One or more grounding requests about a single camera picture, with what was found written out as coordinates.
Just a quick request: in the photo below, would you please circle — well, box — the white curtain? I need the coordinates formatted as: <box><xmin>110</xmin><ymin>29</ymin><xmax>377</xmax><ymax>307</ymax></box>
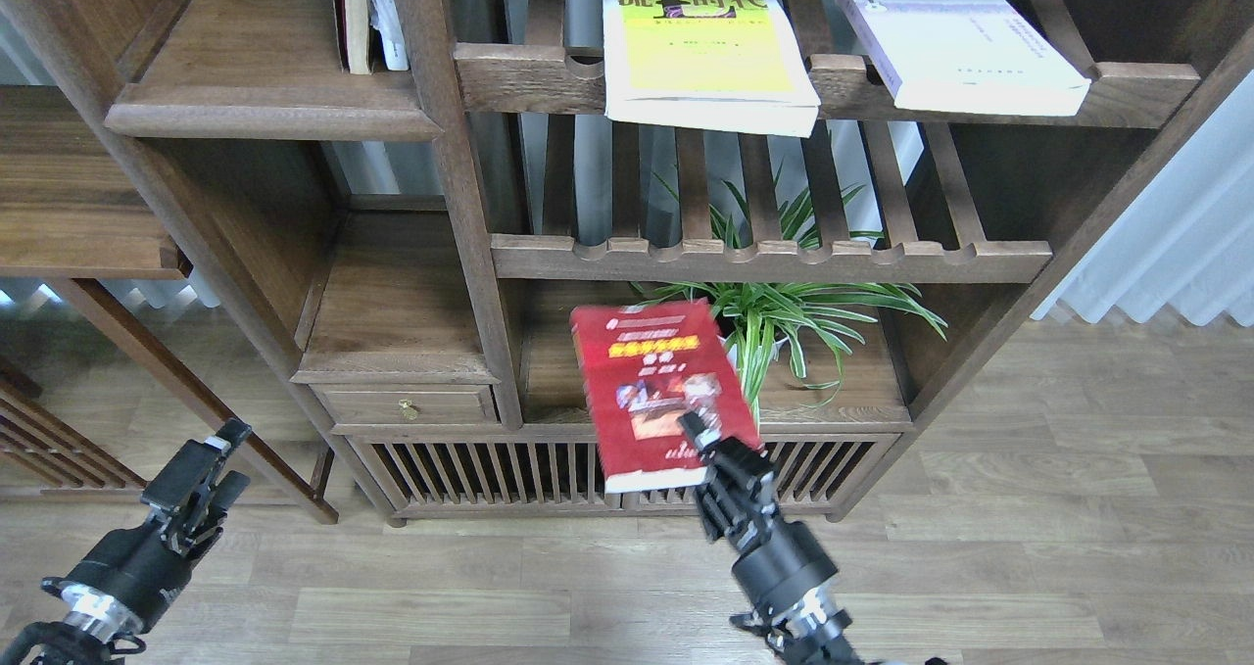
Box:
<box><xmin>1032</xmin><ymin>75</ymin><xmax>1253</xmax><ymax>327</ymax></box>

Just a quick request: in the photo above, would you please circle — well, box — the red cover book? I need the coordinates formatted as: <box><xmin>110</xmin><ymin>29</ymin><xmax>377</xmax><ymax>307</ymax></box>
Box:
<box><xmin>571</xmin><ymin>300</ymin><xmax>764</xmax><ymax>493</ymax></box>

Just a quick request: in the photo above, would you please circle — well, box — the small wooden drawer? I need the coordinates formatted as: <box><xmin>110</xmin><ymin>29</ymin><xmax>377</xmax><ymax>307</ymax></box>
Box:
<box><xmin>311</xmin><ymin>384</ymin><xmax>498</xmax><ymax>425</ymax></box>

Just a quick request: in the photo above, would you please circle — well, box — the dark wooden bookshelf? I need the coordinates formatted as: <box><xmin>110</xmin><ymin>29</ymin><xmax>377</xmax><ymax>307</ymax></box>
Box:
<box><xmin>3</xmin><ymin>0</ymin><xmax>1251</xmax><ymax>523</ymax></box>

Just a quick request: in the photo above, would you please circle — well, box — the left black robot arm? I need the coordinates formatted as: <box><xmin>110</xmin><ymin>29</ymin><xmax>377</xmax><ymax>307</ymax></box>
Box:
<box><xmin>3</xmin><ymin>418</ymin><xmax>252</xmax><ymax>664</ymax></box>

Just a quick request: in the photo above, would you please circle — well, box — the white upright book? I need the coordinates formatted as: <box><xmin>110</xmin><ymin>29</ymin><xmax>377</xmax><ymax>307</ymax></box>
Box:
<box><xmin>370</xmin><ymin>0</ymin><xmax>410</xmax><ymax>72</ymax></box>

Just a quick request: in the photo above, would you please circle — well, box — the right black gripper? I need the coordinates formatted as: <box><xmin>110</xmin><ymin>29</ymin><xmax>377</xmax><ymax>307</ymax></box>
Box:
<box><xmin>678</xmin><ymin>412</ymin><xmax>841</xmax><ymax>622</ymax></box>

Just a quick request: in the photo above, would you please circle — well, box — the white plant pot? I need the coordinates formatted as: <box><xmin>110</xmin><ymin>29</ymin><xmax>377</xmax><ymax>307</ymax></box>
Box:
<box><xmin>716</xmin><ymin>311</ymin><xmax>788</xmax><ymax>374</ymax></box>

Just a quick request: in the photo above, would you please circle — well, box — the right slatted cabinet door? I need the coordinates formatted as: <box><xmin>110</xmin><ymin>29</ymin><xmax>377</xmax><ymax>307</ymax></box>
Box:
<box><xmin>577</xmin><ymin>433</ymin><xmax>900</xmax><ymax>521</ymax></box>

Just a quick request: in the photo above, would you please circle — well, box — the brown upright book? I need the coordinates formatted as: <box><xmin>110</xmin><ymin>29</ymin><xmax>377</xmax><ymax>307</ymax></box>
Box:
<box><xmin>334</xmin><ymin>0</ymin><xmax>372</xmax><ymax>75</ymax></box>

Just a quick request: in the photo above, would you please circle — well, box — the white purple book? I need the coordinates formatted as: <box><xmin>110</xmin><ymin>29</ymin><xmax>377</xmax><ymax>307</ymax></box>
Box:
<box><xmin>835</xmin><ymin>0</ymin><xmax>1091</xmax><ymax>117</ymax></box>

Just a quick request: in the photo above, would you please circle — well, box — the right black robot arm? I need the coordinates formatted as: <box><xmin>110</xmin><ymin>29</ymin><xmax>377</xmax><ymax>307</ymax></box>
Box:
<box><xmin>678</xmin><ymin>412</ymin><xmax>861</xmax><ymax>664</ymax></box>

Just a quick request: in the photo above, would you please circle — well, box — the left slatted cabinet door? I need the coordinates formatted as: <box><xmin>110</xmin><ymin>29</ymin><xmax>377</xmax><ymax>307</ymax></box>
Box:
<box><xmin>362</xmin><ymin>439</ymin><xmax>622</xmax><ymax>512</ymax></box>

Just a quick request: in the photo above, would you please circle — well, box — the slatted cabinet door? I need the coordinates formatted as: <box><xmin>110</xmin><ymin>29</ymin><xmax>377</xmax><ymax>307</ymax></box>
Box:
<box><xmin>362</xmin><ymin>439</ymin><xmax>622</xmax><ymax>512</ymax></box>
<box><xmin>577</xmin><ymin>433</ymin><xmax>900</xmax><ymax>521</ymax></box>

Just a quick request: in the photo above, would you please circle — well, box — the spider plant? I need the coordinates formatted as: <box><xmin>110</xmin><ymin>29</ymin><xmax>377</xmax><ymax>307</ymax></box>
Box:
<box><xmin>632</xmin><ymin>169</ymin><xmax>949</xmax><ymax>422</ymax></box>

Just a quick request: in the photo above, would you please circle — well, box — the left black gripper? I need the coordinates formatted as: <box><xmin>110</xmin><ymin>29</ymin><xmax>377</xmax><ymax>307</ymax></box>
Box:
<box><xmin>41</xmin><ymin>418</ymin><xmax>255</xmax><ymax>635</ymax></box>

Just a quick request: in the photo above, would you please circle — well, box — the yellow cover book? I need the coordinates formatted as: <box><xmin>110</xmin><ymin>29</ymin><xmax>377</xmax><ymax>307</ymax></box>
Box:
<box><xmin>602</xmin><ymin>0</ymin><xmax>820</xmax><ymax>137</ymax></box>

